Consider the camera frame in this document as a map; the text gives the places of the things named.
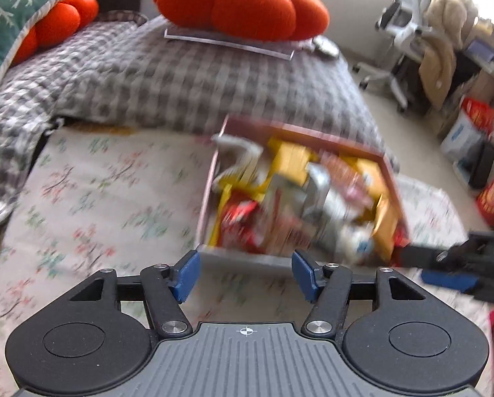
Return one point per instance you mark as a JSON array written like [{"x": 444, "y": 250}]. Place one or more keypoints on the large orange pumpkin cushion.
[{"x": 238, "y": 4}]

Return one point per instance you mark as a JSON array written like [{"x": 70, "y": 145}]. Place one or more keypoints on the pink cardboard box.
[{"x": 238, "y": 254}]

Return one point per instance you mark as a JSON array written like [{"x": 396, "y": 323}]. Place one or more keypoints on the floral printed cloth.
[{"x": 106, "y": 215}]

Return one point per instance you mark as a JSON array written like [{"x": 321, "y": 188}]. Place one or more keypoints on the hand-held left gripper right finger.
[{"x": 304, "y": 275}]

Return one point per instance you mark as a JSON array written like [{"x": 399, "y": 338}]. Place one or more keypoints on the white blue shopping bag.
[{"x": 462, "y": 140}]

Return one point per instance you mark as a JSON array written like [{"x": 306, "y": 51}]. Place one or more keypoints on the pile of mixed snack bags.
[{"x": 292, "y": 165}]

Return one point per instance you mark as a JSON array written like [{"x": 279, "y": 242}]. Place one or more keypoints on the grey checked blanket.
[{"x": 147, "y": 87}]

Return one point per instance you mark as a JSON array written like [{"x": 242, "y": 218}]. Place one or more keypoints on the black bag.
[{"x": 483, "y": 165}]

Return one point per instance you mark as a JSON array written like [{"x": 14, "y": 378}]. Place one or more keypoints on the white office chair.
[{"x": 404, "y": 25}]

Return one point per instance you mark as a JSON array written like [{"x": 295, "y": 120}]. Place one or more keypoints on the small orange pumpkin cushion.
[{"x": 58, "y": 22}]

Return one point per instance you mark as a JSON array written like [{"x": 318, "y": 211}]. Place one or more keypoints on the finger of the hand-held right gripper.
[
  {"x": 422, "y": 255},
  {"x": 449, "y": 280}
]

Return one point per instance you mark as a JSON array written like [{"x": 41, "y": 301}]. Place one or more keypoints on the green snowflake pillow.
[{"x": 7, "y": 29}]

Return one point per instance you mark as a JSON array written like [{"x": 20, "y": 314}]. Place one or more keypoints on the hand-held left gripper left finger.
[{"x": 187, "y": 275}]

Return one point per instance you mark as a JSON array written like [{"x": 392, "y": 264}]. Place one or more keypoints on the beige fleece coat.
[{"x": 441, "y": 58}]

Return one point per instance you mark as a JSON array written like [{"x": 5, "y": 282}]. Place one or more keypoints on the grey flat book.
[{"x": 247, "y": 45}]

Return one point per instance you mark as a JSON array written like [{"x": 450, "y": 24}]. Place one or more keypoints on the red plastic bag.
[{"x": 478, "y": 113}]

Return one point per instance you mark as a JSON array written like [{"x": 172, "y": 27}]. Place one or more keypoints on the purple laptop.
[{"x": 482, "y": 51}]

